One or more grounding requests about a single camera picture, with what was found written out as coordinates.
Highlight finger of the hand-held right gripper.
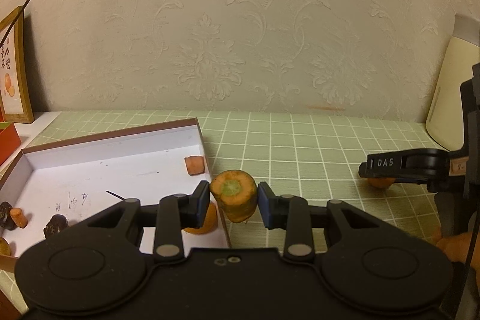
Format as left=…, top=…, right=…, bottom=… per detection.
left=358, top=149, right=451, bottom=189

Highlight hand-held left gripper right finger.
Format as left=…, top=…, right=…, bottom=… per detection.
left=258, top=181, right=379, bottom=264

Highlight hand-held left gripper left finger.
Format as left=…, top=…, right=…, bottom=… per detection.
left=75, top=181, right=211, bottom=264

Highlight small orange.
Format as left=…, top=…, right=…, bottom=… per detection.
left=367, top=178, right=396, bottom=190
left=182, top=202, right=218, bottom=235

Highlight large carrot chunk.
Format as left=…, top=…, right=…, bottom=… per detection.
left=209, top=170, right=259, bottom=223

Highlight small carrot piece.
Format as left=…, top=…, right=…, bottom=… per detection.
left=9, top=208, right=29, bottom=229
left=184, top=156, right=205, bottom=176

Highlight brown cardboard box white inside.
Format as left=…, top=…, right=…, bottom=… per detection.
left=0, top=118, right=233, bottom=270

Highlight dark brown dried fruit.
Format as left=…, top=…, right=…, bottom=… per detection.
left=0, top=202, right=18, bottom=231
left=43, top=214, right=69, bottom=238

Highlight cream thermos jug grey lid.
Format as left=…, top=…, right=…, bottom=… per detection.
left=425, top=13, right=480, bottom=152

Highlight green checked tablecloth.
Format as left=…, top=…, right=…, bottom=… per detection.
left=0, top=111, right=480, bottom=306

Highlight red patterned flat box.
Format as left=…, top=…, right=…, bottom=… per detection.
left=0, top=121, right=22, bottom=167

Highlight wooden picture frame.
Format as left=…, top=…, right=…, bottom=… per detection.
left=0, top=5, right=35, bottom=124

